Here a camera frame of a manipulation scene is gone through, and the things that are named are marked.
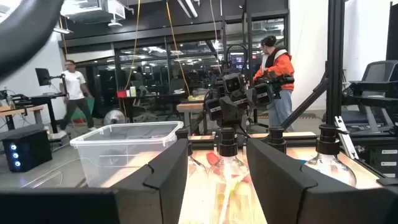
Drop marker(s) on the wooden desk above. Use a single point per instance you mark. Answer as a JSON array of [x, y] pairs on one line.
[[18, 110]]

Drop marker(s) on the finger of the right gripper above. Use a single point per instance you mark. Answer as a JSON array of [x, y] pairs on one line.
[[263, 94], [214, 109]]

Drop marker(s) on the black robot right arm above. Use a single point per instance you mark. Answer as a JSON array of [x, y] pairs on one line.
[[230, 122]]

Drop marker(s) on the blue sponge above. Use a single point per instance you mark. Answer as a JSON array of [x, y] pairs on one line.
[[303, 160]]

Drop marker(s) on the silver aluminium brace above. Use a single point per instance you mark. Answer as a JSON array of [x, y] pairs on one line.
[[345, 137]]

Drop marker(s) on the small red box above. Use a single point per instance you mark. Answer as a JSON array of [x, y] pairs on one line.
[[122, 94]]

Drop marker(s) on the large clear plastic bin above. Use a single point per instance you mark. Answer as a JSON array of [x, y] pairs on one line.
[[124, 146]]

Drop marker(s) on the clear plastic pump bottle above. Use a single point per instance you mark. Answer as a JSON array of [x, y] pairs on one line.
[[227, 143], [329, 168], [276, 138]]

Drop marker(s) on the black computer tower blue lights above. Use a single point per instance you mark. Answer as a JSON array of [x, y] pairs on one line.
[[28, 149]]

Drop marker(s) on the grey floor fan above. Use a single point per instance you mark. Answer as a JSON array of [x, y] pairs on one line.
[[114, 117]]

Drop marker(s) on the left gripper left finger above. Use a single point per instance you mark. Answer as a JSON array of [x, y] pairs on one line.
[[155, 193]]

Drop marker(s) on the black standing desk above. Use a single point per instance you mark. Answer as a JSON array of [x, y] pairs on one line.
[[46, 99]]

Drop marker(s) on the grey mesh office chair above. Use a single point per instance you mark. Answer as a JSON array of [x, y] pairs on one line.
[[379, 71]]

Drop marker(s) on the black boxes with white labels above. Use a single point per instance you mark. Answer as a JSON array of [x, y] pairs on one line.
[[388, 158]]

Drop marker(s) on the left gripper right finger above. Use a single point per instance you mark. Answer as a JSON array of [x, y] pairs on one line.
[[273, 186]]

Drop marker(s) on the person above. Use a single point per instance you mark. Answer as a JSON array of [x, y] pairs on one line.
[[73, 87], [280, 68]]

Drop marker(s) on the red plastic kitchen utensil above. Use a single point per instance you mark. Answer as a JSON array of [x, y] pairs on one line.
[[213, 158]]

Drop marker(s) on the wooden workbench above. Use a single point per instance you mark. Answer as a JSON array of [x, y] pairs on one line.
[[189, 107]]

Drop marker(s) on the black computer monitor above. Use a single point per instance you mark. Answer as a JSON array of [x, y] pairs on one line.
[[42, 76]]

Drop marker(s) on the black aluminium rig frame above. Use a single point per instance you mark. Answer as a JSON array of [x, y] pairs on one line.
[[335, 62]]

